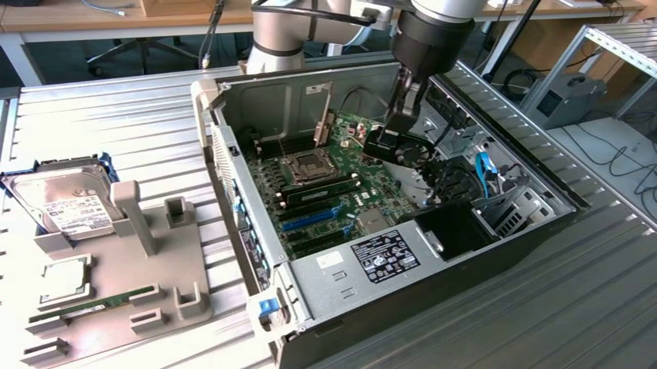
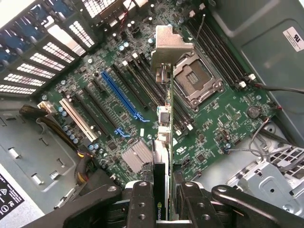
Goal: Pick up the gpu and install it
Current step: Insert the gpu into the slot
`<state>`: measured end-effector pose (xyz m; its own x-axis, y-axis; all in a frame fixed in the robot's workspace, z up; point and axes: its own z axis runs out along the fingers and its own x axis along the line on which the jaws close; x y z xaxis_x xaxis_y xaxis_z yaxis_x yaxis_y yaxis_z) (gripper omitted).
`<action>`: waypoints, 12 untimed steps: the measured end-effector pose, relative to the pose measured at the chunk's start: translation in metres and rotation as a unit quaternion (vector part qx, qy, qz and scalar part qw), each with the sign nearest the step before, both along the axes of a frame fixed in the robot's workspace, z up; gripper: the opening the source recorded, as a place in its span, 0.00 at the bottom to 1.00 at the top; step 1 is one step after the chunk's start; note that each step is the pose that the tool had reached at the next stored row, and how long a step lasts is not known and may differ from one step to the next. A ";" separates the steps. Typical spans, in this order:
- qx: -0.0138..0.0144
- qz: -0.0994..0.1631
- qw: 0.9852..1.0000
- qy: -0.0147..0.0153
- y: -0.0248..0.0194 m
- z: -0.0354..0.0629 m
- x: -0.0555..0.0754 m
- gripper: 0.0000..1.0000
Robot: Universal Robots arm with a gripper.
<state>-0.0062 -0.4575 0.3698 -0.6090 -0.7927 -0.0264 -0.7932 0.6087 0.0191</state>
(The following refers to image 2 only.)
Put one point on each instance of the black expansion slot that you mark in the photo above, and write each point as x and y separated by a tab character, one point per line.
102	109

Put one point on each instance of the silver chipset heat sink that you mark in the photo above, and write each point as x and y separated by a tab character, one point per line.
135	154

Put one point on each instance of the silver power supply unit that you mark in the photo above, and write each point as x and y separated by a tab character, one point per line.
28	147

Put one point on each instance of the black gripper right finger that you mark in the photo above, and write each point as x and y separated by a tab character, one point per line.
202	209

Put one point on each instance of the blue expansion slot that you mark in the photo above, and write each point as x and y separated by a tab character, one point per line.
118	95

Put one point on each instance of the open black PC case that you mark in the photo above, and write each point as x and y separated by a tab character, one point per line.
261	23

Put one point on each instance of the perforated expansion slot cover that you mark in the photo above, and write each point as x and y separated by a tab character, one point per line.
23	79
58	52
16	89
35	70
47	61

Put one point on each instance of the metal CPU socket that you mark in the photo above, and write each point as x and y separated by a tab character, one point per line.
197	78

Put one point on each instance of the green motherboard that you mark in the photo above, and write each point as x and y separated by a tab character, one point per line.
213	133

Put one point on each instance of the silver drive cage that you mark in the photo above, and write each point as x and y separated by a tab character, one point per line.
261	185

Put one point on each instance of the white expansion slot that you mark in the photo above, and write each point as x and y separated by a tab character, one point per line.
78	120

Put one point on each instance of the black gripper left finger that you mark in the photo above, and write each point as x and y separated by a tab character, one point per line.
140	209

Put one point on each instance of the silver coin battery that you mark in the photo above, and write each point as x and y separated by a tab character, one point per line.
254	112

